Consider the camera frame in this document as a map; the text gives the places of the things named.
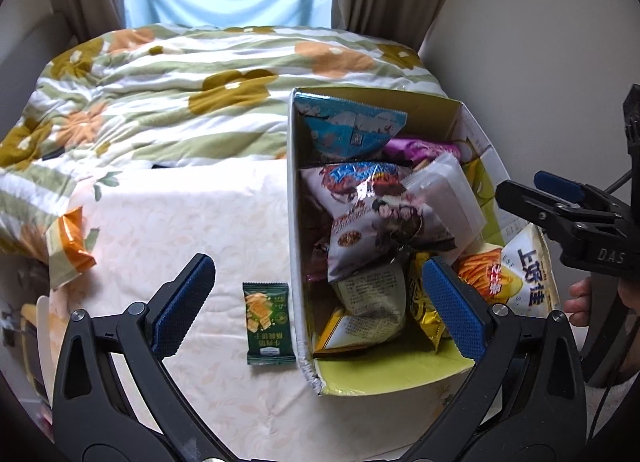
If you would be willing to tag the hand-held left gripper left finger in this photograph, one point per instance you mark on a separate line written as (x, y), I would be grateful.
(182, 307)

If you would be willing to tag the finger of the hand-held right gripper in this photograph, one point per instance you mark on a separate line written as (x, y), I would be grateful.
(530, 207)
(557, 184)

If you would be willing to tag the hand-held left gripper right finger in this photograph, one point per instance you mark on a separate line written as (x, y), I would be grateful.
(455, 307)

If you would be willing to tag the gold yellow snack bag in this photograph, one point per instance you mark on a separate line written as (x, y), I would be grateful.
(422, 307)

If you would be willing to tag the white printed snack packet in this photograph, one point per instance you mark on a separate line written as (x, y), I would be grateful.
(372, 294)

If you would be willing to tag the yellow-green cardboard box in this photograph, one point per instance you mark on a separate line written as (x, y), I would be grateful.
(400, 372)

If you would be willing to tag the mauve grey snack bag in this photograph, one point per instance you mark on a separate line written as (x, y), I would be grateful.
(370, 222)

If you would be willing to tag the purple potato chip bag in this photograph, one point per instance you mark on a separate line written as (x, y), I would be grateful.
(415, 150)

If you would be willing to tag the light blue shrimp snack bag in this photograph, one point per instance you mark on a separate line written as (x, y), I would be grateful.
(345, 132)

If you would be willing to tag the person's right hand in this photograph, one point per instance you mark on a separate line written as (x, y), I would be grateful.
(577, 302)

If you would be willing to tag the orange stick snack bag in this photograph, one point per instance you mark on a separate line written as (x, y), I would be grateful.
(485, 272)

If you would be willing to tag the clear plastic packet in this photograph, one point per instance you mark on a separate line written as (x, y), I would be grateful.
(450, 192)

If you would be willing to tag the green cracker packet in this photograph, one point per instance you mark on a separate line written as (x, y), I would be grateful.
(265, 322)

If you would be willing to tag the yellow snack packet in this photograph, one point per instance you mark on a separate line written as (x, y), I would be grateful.
(345, 334)

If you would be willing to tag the dark red snack packet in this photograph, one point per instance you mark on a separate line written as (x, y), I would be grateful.
(317, 262)

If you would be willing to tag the floral blanket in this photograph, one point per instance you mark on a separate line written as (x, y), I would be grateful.
(175, 72)

